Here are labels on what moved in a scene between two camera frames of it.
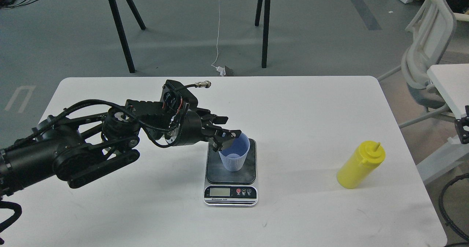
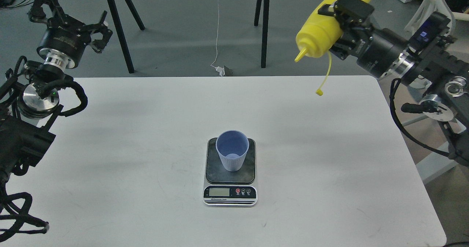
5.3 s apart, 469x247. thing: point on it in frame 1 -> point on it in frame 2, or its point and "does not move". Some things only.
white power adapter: [221, 70] does not move
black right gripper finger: [462, 125] -> [376, 51]
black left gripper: [194, 126] -> [64, 39]
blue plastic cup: [233, 152] does not move
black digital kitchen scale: [225, 187] does not move
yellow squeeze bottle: [361, 164] -> [320, 34]
